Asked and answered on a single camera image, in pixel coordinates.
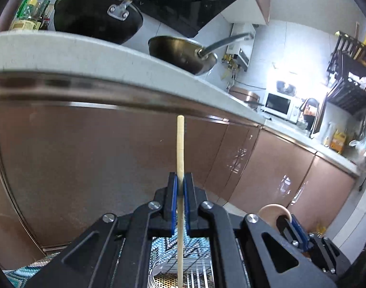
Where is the wooden chopstick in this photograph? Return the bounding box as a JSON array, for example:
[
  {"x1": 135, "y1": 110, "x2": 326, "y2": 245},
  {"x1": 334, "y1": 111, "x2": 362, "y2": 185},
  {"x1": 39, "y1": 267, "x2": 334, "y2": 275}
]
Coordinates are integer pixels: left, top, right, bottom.
[{"x1": 176, "y1": 115, "x2": 185, "y2": 288}]

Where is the chrome kitchen faucet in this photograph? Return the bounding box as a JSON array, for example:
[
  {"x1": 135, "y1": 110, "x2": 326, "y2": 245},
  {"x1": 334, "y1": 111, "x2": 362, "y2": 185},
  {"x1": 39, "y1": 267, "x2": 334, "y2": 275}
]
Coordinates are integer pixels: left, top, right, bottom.
[{"x1": 300, "y1": 98, "x2": 320, "y2": 137}]

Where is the zigzag patterned table mat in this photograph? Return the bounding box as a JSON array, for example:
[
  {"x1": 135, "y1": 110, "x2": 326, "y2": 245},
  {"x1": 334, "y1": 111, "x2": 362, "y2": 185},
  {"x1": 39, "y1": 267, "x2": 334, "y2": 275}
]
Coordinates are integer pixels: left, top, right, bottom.
[{"x1": 4, "y1": 236, "x2": 215, "y2": 287}]

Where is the yellow detergent bottle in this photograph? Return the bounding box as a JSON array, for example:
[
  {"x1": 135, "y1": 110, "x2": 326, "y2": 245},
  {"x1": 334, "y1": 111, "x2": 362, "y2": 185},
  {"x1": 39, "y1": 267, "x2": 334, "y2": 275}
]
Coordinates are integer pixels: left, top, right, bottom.
[{"x1": 329, "y1": 129, "x2": 347, "y2": 155}]

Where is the copper rice cooker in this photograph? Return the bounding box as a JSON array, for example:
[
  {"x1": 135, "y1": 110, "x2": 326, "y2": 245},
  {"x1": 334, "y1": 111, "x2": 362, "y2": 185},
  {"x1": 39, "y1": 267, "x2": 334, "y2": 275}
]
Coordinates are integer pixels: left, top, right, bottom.
[{"x1": 228, "y1": 86, "x2": 261, "y2": 109}]

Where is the white microwave oven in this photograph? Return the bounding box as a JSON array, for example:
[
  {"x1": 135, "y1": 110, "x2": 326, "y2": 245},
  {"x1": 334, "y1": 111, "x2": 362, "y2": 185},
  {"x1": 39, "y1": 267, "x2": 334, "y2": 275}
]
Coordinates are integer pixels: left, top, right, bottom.
[{"x1": 261, "y1": 91, "x2": 302, "y2": 124}]

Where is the brass coloured wok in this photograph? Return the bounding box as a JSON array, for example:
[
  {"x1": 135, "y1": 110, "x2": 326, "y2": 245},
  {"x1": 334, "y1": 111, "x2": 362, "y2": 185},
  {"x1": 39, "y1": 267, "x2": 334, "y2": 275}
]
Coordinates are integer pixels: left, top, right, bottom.
[{"x1": 148, "y1": 33, "x2": 254, "y2": 75}]

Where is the white water heater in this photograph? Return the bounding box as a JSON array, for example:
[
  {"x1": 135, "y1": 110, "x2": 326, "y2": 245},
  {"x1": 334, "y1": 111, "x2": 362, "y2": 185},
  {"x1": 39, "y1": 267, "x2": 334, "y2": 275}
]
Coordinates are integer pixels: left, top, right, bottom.
[{"x1": 226, "y1": 23, "x2": 256, "y2": 72}]

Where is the black dish rack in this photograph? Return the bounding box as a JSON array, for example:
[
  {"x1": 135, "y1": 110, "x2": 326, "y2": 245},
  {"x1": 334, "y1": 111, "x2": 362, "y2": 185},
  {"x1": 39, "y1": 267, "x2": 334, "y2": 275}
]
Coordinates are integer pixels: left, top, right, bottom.
[{"x1": 326, "y1": 31, "x2": 366, "y2": 114}]

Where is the black wok with lid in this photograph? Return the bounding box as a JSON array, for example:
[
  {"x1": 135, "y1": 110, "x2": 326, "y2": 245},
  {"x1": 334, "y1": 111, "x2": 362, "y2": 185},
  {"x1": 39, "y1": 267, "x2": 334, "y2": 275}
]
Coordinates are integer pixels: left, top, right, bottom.
[{"x1": 53, "y1": 0, "x2": 143, "y2": 44}]

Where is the wire and glass utensil holder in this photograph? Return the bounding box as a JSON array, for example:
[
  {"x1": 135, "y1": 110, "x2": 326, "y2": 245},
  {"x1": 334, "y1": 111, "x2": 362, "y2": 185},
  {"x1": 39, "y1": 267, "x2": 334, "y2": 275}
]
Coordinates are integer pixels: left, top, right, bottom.
[{"x1": 146, "y1": 245, "x2": 217, "y2": 288}]

